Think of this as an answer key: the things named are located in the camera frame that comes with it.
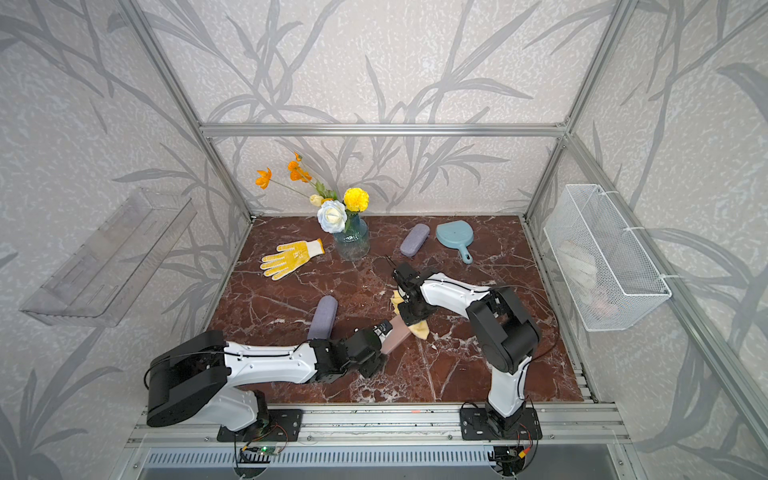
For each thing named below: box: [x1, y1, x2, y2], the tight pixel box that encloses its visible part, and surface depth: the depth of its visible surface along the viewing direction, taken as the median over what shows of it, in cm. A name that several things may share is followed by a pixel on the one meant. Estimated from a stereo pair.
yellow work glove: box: [260, 238, 325, 280], surface depth 110 cm
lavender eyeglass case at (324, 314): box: [307, 295, 338, 340], surface depth 91 cm
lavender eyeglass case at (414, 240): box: [400, 223, 430, 258], surface depth 113 cm
